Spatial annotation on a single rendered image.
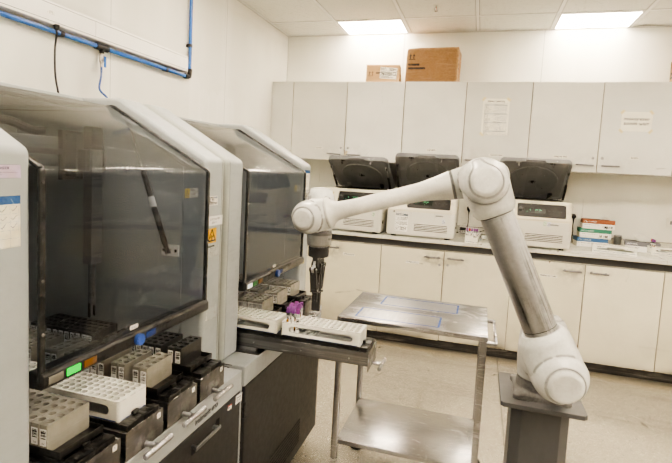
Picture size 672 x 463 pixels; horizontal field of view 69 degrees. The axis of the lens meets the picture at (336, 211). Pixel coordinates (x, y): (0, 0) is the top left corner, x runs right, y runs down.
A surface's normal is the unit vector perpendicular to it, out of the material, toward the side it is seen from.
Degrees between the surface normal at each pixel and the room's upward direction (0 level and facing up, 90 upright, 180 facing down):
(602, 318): 90
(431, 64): 90
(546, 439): 90
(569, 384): 96
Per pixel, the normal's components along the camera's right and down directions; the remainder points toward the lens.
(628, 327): -0.28, 0.07
